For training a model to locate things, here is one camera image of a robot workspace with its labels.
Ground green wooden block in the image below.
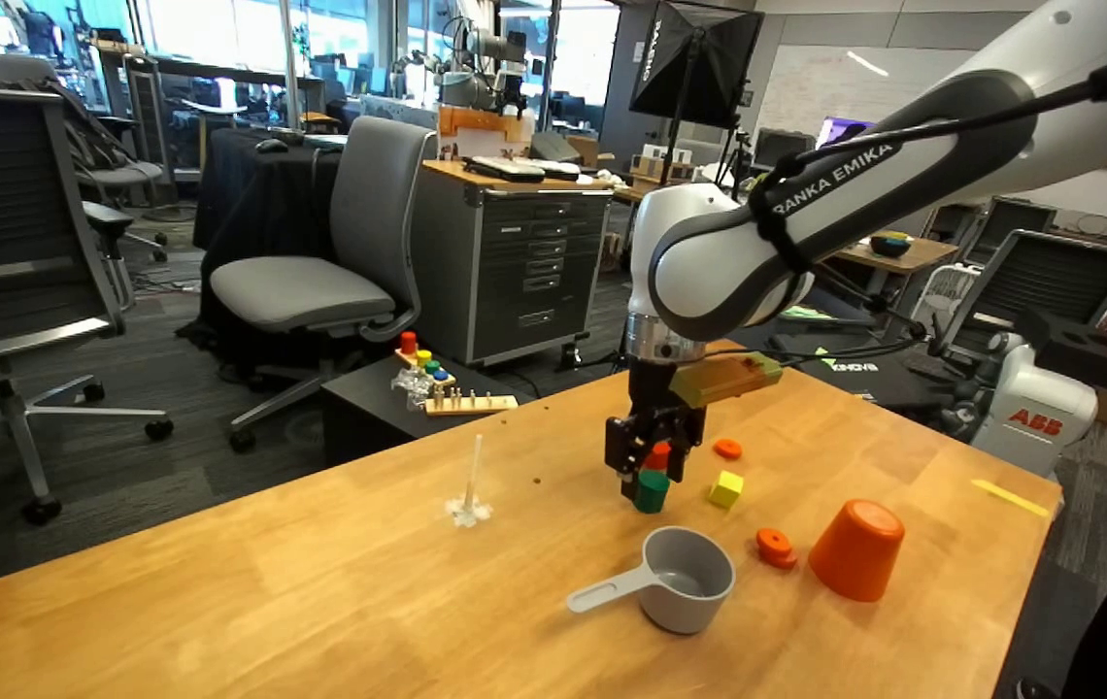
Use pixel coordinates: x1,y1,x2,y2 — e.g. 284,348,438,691
629,467,673,516

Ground wooden office desk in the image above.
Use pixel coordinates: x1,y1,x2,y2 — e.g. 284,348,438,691
828,229,962,282

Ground black mesh armchair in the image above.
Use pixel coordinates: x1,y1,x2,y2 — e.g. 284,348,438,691
932,226,1107,382

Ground grey drawer cabinet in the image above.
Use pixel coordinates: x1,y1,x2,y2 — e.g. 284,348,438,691
407,156,618,374

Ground orange plastic cup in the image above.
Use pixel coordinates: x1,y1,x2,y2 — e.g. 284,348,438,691
804,496,910,606

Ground orange box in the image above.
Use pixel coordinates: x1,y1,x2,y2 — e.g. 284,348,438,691
429,99,538,168

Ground colourful stacking toy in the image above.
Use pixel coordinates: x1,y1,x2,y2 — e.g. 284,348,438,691
389,325,457,405

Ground grey measuring cup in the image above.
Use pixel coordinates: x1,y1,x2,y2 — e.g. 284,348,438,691
561,519,739,640

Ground black softbox light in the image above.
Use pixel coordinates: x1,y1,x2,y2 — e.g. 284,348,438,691
629,0,766,130

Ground white peg stand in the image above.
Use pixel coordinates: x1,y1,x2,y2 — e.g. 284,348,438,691
442,429,497,530

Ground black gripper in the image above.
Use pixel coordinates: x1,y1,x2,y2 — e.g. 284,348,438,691
600,358,709,503

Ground black mesh office chair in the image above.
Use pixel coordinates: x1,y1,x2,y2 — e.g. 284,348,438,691
0,80,178,529

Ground purple screen monitor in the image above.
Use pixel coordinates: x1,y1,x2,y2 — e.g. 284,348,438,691
810,112,874,150

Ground tan wrist camera mount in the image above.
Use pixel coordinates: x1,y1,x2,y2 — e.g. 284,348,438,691
662,348,784,407

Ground wooden block tray toy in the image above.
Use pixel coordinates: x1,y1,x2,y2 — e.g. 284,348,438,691
424,388,519,420

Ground black low cart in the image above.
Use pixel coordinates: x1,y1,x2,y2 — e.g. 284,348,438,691
767,339,956,413

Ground white ABB robot base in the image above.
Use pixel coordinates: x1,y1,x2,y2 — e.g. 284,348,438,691
967,329,1101,477

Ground grey office chair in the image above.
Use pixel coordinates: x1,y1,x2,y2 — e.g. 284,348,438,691
207,112,438,453

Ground yellow tape strip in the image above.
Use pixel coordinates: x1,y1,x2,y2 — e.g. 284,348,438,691
967,475,1052,519

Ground yellow wooden block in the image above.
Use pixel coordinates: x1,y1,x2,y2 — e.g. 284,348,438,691
704,467,749,512

